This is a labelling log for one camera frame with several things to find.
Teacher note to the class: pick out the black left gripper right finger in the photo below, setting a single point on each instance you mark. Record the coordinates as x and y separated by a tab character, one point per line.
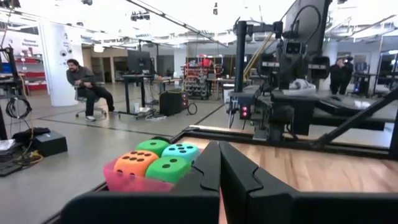
280	205

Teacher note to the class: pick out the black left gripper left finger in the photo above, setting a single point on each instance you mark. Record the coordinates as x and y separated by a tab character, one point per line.
186	202

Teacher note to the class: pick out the green foam die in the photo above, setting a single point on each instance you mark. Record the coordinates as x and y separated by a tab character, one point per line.
168	169
152	145

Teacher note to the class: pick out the teal foam die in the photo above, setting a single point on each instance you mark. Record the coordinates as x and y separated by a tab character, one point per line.
182	151

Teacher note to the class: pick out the orange foam die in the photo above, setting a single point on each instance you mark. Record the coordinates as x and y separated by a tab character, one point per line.
133	163

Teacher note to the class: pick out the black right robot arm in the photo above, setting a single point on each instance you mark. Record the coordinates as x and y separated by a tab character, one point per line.
276	115

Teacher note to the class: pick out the white round object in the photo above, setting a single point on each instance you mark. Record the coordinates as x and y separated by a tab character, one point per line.
300	85

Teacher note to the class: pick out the person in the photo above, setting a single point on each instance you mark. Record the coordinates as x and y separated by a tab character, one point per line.
336	77
88	90
348	73

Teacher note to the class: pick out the black mounted panel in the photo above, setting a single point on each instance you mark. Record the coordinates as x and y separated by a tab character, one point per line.
306	21

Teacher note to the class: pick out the black pole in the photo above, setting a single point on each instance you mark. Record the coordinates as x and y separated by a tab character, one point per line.
240	56

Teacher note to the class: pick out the black power box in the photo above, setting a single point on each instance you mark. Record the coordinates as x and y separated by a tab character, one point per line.
244	111

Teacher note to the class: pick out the pink plastic bin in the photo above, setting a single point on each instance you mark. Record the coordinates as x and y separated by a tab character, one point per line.
124	182

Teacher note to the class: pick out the parts storage rack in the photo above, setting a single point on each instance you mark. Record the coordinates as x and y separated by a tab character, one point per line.
196	81

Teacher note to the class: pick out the black computer tower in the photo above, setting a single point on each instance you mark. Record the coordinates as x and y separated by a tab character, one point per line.
172	102

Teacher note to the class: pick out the black standing desk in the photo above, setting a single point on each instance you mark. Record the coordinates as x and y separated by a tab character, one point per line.
135	93

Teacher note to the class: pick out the black overhead light bar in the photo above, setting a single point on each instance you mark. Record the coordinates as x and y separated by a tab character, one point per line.
177	21

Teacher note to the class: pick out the grey office chair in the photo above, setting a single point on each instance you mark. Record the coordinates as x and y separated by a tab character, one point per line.
82	104

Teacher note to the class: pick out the black monitor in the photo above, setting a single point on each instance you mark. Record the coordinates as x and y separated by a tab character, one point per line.
139	61

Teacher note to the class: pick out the black floor box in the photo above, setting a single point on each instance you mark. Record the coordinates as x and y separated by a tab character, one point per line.
49	143

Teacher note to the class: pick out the storage shelf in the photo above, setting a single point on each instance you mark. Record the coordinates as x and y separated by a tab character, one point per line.
29	73

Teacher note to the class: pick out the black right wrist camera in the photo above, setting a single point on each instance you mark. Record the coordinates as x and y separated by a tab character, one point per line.
294	48

